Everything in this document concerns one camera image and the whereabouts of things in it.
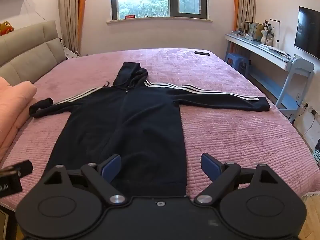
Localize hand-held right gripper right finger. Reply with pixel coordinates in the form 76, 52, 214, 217
194, 153, 278, 204

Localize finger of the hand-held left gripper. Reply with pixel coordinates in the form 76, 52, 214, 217
0, 160, 33, 179

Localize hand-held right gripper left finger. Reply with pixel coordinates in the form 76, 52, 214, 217
41, 154, 127, 205

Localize black striped hoodie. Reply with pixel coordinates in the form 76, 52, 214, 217
29, 62, 270, 197

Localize pink quilted bedspread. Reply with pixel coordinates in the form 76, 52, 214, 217
0, 48, 320, 207

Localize pink folded quilt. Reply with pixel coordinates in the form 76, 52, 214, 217
0, 76, 38, 160

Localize black white patterned cloth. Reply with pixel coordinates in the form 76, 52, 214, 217
311, 139, 320, 165

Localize blue plastic stool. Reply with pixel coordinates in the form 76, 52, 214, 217
224, 53, 252, 78

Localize beige padded headboard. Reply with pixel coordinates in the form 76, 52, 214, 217
0, 20, 67, 85

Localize white nightstand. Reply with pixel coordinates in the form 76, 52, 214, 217
62, 46, 80, 59

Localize papers on desk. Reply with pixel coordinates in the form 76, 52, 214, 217
259, 43, 292, 60

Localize orange plush toy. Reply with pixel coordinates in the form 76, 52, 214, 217
0, 21, 15, 36

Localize row of books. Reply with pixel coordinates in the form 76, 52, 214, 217
244, 21, 264, 41

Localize vase with flowers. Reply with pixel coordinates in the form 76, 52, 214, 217
261, 19, 275, 46

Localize white windowsill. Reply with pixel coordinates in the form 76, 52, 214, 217
106, 17, 213, 25

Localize orange curtain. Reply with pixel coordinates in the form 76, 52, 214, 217
78, 0, 88, 55
232, 0, 240, 32

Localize beige curtain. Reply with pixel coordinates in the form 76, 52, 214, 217
237, 0, 257, 30
57, 0, 87, 55

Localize dark framed window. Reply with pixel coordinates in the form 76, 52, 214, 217
109, 0, 208, 20

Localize wall mounted television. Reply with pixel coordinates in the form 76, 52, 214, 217
294, 6, 320, 60

